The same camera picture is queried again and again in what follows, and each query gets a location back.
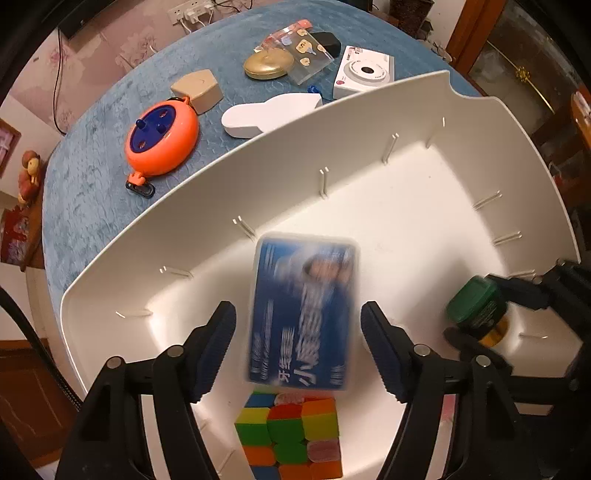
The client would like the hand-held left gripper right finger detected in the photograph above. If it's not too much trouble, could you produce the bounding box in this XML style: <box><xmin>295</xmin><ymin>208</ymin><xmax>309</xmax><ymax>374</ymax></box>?
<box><xmin>360</xmin><ymin>301</ymin><xmax>541</xmax><ymax>480</ymax></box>

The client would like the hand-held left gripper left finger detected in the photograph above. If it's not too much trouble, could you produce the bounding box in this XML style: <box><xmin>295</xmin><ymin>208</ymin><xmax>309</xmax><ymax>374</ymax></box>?
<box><xmin>55</xmin><ymin>301</ymin><xmax>237</xmax><ymax>480</ymax></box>

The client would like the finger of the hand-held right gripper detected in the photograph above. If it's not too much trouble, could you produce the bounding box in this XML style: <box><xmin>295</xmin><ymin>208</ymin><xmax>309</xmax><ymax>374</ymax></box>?
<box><xmin>485</xmin><ymin>260</ymin><xmax>591</xmax><ymax>324</ymax></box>
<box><xmin>442</xmin><ymin>327</ymin><xmax>591</xmax><ymax>404</ymax></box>

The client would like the green-lidded gold jar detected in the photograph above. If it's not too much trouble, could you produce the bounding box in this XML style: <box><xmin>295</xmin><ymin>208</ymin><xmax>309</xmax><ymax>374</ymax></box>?
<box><xmin>445</xmin><ymin>275</ymin><xmax>511</xmax><ymax>349</ymax></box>

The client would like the blue printed card box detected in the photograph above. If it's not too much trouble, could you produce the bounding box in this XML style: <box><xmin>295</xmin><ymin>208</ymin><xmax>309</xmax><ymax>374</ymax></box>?
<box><xmin>244</xmin><ymin>233</ymin><xmax>362</xmax><ymax>393</ymax></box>

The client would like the colourful puzzle cube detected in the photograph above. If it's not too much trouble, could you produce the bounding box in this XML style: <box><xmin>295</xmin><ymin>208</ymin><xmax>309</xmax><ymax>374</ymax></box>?
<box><xmin>235</xmin><ymin>391</ymin><xmax>343</xmax><ymax>480</ymax></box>

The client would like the white plastic bin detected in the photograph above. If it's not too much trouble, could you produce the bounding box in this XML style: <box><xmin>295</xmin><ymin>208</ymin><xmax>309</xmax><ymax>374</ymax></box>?
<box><xmin>60</xmin><ymin>70</ymin><xmax>583</xmax><ymax>480</ymax></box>

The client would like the orange round reel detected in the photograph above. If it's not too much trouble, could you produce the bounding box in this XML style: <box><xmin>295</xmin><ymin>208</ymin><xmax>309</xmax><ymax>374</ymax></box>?
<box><xmin>126</xmin><ymin>97</ymin><xmax>200</xmax><ymax>198</ymax></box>

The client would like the white foot-shaped plastic piece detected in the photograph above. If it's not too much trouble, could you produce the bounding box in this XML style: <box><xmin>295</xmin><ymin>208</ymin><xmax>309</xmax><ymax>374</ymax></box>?
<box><xmin>221</xmin><ymin>92</ymin><xmax>324</xmax><ymax>139</ymax></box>

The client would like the beige plastic box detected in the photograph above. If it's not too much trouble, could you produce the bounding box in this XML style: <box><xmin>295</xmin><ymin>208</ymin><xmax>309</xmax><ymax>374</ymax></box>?
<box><xmin>170</xmin><ymin>70</ymin><xmax>225</xmax><ymax>114</ymax></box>

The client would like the white instant camera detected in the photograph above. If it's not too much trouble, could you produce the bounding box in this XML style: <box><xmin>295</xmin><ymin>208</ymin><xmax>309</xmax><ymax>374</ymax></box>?
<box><xmin>332</xmin><ymin>45</ymin><xmax>396</xmax><ymax>100</ymax></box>

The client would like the gold round compact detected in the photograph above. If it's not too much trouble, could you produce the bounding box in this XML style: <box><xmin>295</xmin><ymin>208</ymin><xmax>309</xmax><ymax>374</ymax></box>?
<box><xmin>243</xmin><ymin>48</ymin><xmax>294</xmax><ymax>81</ymax></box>

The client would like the clear sticker packet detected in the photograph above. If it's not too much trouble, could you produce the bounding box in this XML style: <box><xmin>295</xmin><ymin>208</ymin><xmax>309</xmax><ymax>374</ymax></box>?
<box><xmin>265</xmin><ymin>19</ymin><xmax>335</xmax><ymax>85</ymax></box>

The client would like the small black box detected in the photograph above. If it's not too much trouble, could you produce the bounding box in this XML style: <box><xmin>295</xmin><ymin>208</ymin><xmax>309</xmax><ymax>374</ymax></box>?
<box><xmin>310</xmin><ymin>31</ymin><xmax>342</xmax><ymax>58</ymax></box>

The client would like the blue tablecloth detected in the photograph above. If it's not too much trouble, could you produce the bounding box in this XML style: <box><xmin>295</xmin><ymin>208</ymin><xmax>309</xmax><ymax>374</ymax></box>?
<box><xmin>41</xmin><ymin>0</ymin><xmax>488</xmax><ymax>324</ymax></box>

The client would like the red gift box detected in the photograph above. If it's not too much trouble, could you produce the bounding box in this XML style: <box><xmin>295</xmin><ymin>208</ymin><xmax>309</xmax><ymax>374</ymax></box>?
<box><xmin>0</xmin><ymin>205</ymin><xmax>44</xmax><ymax>266</ymax></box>

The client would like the wooden glass door cabinet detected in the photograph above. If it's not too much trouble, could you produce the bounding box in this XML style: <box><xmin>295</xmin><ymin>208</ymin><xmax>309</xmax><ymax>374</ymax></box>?
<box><xmin>445</xmin><ymin>0</ymin><xmax>591</xmax><ymax>208</ymax></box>

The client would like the brown monkey doll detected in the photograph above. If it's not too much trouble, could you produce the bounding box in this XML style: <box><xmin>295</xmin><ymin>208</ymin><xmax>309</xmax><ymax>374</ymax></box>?
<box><xmin>17</xmin><ymin>150</ymin><xmax>47</xmax><ymax>206</ymax></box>

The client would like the dark wicker basket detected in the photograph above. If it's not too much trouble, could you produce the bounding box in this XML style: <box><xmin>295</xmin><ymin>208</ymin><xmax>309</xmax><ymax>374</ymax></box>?
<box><xmin>390</xmin><ymin>0</ymin><xmax>437</xmax><ymax>35</ymax></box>

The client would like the white power strip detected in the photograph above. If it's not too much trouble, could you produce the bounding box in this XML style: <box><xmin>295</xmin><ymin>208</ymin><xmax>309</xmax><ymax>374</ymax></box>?
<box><xmin>168</xmin><ymin>0</ymin><xmax>215</xmax><ymax>26</ymax></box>

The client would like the black braided cable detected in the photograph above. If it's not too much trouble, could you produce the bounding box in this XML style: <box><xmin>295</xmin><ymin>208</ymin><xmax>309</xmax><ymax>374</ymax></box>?
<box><xmin>0</xmin><ymin>286</ymin><xmax>84</xmax><ymax>411</ymax></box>

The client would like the black power cable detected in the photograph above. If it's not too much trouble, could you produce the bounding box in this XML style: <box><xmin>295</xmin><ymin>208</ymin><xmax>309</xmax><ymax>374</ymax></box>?
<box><xmin>54</xmin><ymin>28</ymin><xmax>71</xmax><ymax>136</ymax></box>

